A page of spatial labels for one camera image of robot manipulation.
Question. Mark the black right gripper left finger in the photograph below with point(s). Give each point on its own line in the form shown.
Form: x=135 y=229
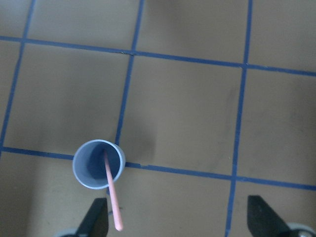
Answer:
x=95 y=222

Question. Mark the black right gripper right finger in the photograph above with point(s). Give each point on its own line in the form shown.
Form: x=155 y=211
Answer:
x=263 y=221

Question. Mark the pink chopstick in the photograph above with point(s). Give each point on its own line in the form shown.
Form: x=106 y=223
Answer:
x=113 y=196

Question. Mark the light blue plastic cup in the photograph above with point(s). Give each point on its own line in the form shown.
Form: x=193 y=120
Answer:
x=89 y=163

